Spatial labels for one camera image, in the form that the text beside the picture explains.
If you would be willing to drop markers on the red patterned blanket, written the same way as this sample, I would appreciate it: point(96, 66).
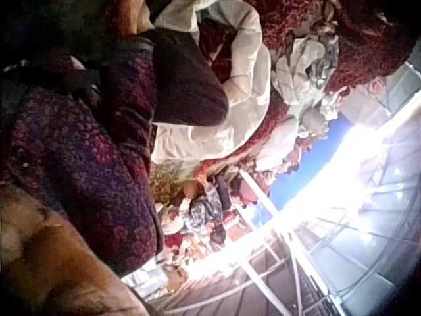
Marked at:
point(358, 56)

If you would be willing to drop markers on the person's legs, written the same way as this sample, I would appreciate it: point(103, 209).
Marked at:
point(187, 82)

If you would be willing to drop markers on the white pole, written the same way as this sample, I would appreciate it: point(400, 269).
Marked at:
point(255, 189)

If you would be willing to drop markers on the heap of pale garments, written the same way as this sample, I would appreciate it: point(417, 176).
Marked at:
point(302, 69)

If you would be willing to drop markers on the white cloth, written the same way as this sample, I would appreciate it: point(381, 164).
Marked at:
point(250, 82)

